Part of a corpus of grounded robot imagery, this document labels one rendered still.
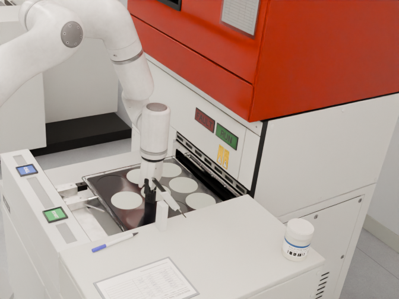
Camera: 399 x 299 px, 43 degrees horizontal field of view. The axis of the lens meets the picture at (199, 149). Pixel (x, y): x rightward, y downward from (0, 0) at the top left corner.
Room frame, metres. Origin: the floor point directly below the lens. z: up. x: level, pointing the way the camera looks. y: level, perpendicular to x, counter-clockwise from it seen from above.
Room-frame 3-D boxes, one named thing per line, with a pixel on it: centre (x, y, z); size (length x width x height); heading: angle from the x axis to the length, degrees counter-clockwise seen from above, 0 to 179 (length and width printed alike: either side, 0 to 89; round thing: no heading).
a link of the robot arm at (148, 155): (1.34, 0.14, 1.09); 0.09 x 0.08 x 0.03; 168
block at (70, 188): (1.35, 0.42, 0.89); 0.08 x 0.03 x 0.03; 127
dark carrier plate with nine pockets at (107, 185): (1.39, 0.13, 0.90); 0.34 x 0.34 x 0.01; 37
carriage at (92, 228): (1.22, 0.33, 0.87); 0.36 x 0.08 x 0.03; 37
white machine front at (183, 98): (1.68, 0.06, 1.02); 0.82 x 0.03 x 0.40; 37
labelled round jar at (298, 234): (1.08, -0.29, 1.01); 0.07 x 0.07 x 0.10
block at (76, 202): (1.28, 0.38, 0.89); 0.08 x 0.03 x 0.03; 127
